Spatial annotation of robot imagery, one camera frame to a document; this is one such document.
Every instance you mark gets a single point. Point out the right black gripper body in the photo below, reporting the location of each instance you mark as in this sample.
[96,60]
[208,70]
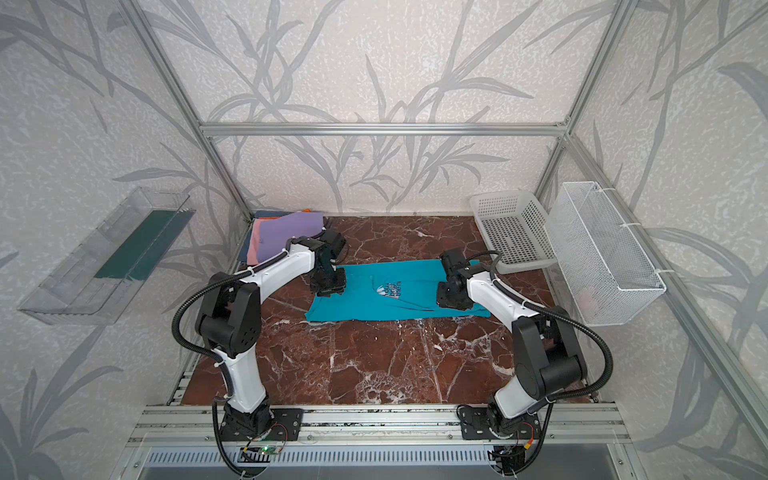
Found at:
[452,299]

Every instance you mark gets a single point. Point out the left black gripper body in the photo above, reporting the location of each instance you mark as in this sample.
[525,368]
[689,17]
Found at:
[328,284]

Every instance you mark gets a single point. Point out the teal printed t-shirt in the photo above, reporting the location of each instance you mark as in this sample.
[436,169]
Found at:
[392,291]

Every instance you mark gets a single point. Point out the white plastic laundry basket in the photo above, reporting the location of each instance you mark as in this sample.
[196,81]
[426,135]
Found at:
[513,223]

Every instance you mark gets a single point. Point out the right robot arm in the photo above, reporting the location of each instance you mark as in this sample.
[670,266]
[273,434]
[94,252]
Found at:
[547,353]

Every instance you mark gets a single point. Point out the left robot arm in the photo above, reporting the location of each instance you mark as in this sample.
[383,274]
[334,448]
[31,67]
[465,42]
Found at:
[230,323]

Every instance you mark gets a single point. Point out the folded purple t-shirt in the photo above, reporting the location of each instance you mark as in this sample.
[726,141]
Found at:
[275,233]

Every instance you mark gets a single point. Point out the folded pink t-shirt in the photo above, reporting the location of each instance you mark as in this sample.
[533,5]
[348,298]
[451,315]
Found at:
[251,258]

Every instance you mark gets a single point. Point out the folded dark blue t-shirt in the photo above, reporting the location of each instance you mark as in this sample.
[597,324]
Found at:
[258,215]

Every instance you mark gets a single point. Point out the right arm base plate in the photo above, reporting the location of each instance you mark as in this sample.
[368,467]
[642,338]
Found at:
[474,421]

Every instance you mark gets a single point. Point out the white wire wall basket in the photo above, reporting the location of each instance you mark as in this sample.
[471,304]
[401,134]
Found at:
[609,275]

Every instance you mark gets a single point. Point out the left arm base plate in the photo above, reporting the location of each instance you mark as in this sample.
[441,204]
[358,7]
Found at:
[280,424]

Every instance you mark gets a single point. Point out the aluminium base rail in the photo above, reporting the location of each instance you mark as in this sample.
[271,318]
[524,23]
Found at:
[347,425]

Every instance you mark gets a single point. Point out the clear plastic wall bin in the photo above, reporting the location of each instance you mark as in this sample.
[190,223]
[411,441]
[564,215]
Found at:
[98,280]

